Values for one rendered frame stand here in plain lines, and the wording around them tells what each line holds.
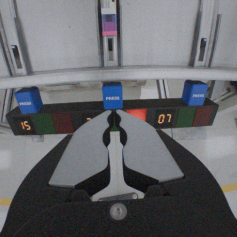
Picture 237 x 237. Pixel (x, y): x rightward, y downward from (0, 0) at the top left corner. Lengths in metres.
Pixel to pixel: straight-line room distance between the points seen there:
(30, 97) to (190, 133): 0.92
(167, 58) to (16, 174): 1.06
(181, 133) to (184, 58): 0.80
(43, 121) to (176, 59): 0.20
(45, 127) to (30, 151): 0.80
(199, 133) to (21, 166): 1.20
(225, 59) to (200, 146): 0.85
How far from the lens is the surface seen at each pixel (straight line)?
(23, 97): 0.19
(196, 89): 0.19
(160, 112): 0.21
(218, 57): 0.21
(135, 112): 0.20
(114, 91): 0.16
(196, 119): 0.24
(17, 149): 1.08
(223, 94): 0.34
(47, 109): 0.23
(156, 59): 0.17
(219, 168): 1.11
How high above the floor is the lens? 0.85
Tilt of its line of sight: 77 degrees down
